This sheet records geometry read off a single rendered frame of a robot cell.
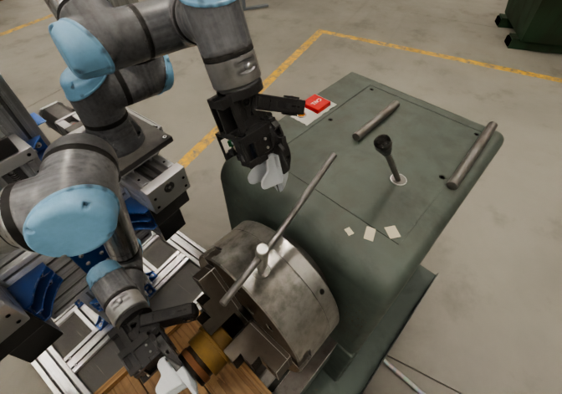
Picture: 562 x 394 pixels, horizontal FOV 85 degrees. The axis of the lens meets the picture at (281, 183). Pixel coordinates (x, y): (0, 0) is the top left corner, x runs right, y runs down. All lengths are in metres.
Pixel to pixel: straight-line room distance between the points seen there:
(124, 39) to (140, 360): 0.55
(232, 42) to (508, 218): 2.43
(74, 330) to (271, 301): 1.42
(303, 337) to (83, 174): 0.46
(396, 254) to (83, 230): 0.52
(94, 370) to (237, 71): 1.54
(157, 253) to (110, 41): 1.52
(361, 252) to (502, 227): 2.05
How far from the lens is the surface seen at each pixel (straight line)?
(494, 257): 2.42
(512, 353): 2.16
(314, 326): 0.63
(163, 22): 0.52
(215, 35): 0.45
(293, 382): 0.91
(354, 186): 0.69
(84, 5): 0.53
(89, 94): 0.89
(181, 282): 1.78
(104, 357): 1.77
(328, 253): 0.62
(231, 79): 0.45
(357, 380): 1.26
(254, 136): 0.48
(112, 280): 0.80
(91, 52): 0.49
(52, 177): 0.57
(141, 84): 0.92
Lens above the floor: 1.76
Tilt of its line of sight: 48 degrees down
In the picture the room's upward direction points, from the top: straight up
